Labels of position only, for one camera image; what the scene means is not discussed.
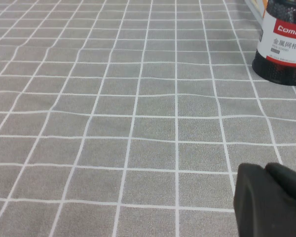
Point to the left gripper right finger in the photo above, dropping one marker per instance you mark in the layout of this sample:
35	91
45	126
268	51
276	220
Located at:
291	182

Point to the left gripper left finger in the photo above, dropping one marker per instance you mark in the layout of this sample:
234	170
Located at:
256	209

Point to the black mesh pen holder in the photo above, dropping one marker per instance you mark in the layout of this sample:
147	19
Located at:
278	37

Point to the grey white-grid tablecloth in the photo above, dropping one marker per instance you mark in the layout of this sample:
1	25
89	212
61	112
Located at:
138	123

